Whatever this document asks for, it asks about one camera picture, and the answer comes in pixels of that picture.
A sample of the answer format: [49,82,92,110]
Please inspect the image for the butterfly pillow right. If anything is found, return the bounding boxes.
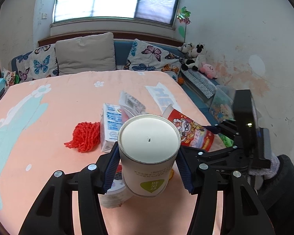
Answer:
[123,39,184,82]

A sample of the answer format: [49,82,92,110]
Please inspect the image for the pink plush toy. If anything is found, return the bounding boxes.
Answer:
[199,63,218,79]

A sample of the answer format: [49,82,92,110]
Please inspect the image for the clear plastic wrapper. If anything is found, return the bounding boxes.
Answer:
[119,91,146,121]

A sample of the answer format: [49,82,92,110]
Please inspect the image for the black white cow plush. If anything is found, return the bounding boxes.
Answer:
[177,42,206,71]

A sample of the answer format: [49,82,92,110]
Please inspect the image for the clear plastic storage box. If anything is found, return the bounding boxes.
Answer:
[209,85,236,122]

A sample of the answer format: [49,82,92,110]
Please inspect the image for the butterfly pillow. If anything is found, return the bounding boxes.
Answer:
[11,44,59,82]
[123,39,184,82]

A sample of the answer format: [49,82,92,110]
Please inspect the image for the red mesh net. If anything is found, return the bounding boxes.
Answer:
[64,122,100,153]

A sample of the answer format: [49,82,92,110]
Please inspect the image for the blue white milk carton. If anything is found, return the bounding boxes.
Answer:
[100,103,123,152]

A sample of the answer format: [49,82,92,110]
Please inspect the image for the pink hello table blanket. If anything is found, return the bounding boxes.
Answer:
[0,70,227,235]

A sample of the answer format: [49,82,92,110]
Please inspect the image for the grey patterned folded cloth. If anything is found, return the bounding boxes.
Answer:
[181,70,217,99]

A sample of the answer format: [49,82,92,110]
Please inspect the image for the red cartoon snack packet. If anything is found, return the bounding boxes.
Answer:
[162,105,214,152]

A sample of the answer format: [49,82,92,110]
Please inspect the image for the small orange ball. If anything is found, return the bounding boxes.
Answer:
[177,78,184,85]

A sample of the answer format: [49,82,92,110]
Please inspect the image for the green plastic mesh basket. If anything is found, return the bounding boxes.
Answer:
[220,135,234,147]

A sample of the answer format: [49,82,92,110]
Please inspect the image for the white paper cup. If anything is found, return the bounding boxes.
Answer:
[117,114,181,198]

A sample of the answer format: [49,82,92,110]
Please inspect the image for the grey gloved right hand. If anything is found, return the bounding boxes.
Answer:
[247,153,280,190]

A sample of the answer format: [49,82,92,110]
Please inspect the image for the butterfly pillow left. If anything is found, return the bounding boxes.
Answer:
[11,44,59,82]

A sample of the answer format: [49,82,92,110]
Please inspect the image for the clear berry yogurt container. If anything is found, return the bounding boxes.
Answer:
[99,163,133,209]

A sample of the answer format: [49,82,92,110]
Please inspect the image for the window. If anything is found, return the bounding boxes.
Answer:
[54,0,178,25]

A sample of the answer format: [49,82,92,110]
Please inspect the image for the beige cushion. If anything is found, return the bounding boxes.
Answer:
[55,32,116,75]

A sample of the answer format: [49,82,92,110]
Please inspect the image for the colourful pinwheel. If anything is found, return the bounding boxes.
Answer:
[176,6,191,42]

